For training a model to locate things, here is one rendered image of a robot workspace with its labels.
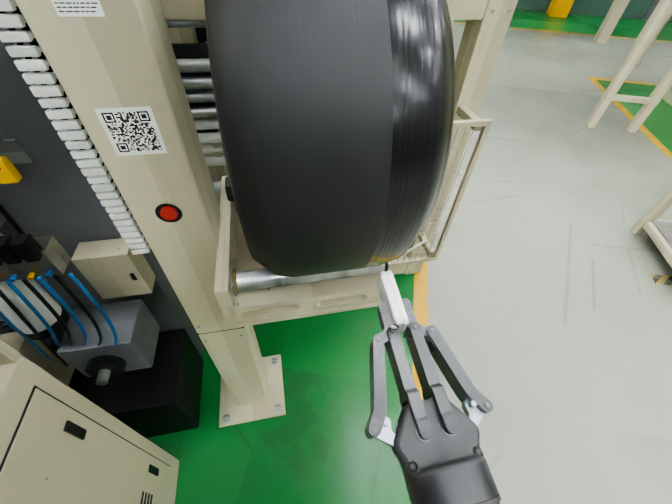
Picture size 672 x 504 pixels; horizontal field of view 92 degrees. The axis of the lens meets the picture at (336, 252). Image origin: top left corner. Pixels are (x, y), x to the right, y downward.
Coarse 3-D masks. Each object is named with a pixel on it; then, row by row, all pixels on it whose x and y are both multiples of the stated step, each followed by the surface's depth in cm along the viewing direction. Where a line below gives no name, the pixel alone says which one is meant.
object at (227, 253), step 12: (228, 204) 81; (228, 216) 78; (228, 228) 75; (228, 240) 72; (228, 252) 70; (216, 264) 67; (228, 264) 68; (216, 276) 65; (228, 276) 65; (216, 288) 63; (228, 288) 64; (228, 300) 65; (228, 312) 68
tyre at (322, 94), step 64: (256, 0) 33; (320, 0) 34; (384, 0) 35; (256, 64) 33; (320, 64) 34; (384, 64) 35; (448, 64) 39; (256, 128) 35; (320, 128) 36; (384, 128) 37; (448, 128) 42; (256, 192) 39; (320, 192) 39; (384, 192) 41; (256, 256) 52; (320, 256) 49; (384, 256) 53
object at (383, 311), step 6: (378, 306) 38; (384, 306) 38; (378, 312) 38; (384, 312) 37; (390, 312) 37; (384, 318) 37; (390, 318) 37; (384, 324) 36; (384, 330) 36; (384, 336) 36; (384, 342) 35
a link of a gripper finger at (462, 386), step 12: (432, 336) 35; (432, 348) 37; (444, 348) 35; (444, 360) 34; (456, 360) 34; (444, 372) 35; (456, 372) 33; (456, 384) 33; (468, 384) 33; (468, 396) 32; (480, 396) 32; (480, 408) 32; (492, 408) 32
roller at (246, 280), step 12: (384, 264) 74; (240, 276) 69; (252, 276) 69; (264, 276) 69; (276, 276) 70; (300, 276) 71; (312, 276) 71; (324, 276) 72; (336, 276) 72; (348, 276) 73; (240, 288) 69; (252, 288) 70; (264, 288) 71
